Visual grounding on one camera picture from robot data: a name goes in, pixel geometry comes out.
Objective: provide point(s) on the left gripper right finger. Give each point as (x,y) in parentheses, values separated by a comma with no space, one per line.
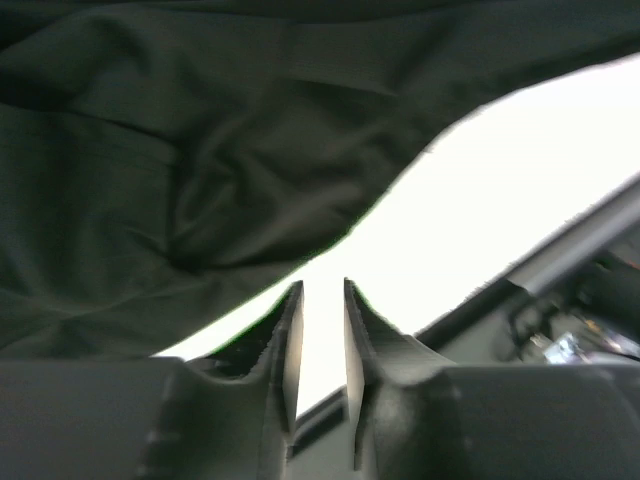
(383,366)

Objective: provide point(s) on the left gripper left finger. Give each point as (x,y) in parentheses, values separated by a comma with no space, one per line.
(247,410)

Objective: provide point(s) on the black t shirt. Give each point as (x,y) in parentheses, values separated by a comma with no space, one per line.
(162,162)

